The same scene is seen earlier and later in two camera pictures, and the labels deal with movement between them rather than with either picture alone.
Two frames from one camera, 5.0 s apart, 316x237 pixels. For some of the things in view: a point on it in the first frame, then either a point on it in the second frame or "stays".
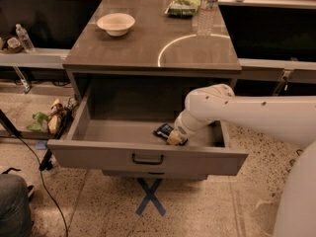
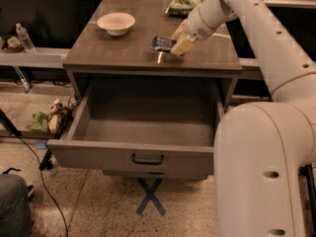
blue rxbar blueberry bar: [163, 130] → [160, 43]
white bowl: [116, 24] stays
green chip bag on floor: [39, 123] stays
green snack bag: [184, 6] stays
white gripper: [181, 128] → [197, 28]
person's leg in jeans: [15, 213] stays
